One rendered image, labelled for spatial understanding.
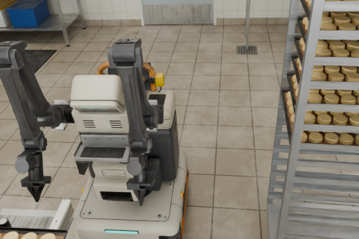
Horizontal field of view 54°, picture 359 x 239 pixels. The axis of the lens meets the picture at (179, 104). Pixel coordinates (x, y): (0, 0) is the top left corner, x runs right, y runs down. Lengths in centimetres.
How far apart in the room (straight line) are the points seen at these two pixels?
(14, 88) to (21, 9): 385
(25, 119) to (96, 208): 88
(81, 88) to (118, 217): 85
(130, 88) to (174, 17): 408
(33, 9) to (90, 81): 366
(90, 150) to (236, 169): 131
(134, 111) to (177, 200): 96
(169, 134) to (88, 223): 66
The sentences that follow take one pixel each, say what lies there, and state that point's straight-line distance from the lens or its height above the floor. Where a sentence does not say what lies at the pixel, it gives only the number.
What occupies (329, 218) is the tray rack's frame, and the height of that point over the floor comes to 15.
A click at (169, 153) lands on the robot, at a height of 53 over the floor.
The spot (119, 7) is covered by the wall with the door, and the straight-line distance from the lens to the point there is 535.
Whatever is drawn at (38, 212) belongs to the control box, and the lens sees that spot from 146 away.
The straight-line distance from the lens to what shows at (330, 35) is 120.
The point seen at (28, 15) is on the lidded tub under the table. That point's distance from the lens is 519.
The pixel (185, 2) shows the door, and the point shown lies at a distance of 517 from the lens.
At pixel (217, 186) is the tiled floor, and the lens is 255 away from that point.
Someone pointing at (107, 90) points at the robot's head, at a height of 112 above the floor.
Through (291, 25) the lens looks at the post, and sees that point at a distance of 163.
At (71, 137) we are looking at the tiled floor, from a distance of 320.
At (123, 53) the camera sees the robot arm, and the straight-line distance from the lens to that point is 116.
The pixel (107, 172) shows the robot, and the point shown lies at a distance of 184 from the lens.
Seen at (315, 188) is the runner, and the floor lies 32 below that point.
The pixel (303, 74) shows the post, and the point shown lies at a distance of 122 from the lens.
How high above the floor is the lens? 186
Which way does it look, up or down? 33 degrees down
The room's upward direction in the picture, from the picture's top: 4 degrees counter-clockwise
